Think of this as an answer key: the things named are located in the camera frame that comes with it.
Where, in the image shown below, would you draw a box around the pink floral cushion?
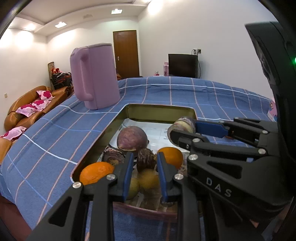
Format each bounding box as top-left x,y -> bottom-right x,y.
16,90 -> 54,118

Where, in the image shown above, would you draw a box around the pink metal tin box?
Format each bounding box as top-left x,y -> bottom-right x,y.
71,103 -> 197,222

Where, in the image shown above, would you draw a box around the dark brown mangosteen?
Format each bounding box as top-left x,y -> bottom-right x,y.
102,149 -> 125,166

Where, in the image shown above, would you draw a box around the layered cake roll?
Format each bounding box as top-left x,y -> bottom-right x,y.
167,116 -> 196,146

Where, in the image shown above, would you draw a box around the near orange sofa seat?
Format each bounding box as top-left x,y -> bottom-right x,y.
0,126 -> 27,165

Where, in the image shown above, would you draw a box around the wall power socket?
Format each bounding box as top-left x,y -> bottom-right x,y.
192,49 -> 201,55

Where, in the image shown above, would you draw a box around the brown wooden door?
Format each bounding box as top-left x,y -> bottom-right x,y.
113,30 -> 140,79

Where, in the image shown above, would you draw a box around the pink electric kettle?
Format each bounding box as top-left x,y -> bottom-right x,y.
70,43 -> 120,110

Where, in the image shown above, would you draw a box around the large orange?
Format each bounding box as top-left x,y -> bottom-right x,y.
79,162 -> 115,186

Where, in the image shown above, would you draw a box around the purple passion fruit with stem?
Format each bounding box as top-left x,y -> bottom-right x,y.
117,126 -> 149,152

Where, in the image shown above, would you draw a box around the dark chocolate fruit piece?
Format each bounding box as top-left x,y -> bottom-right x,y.
137,148 -> 157,173

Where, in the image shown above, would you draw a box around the pink cartoon mug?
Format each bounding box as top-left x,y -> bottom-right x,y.
267,100 -> 278,122

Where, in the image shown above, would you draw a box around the printed paper in tin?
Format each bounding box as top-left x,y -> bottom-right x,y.
109,118 -> 189,154

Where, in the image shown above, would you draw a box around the orange leather long sofa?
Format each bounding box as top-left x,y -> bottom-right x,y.
4,85 -> 69,131

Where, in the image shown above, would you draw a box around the green-yellow round fruit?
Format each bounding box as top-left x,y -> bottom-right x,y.
137,169 -> 159,193

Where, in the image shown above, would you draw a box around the black television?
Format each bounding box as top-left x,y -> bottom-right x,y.
168,54 -> 198,78

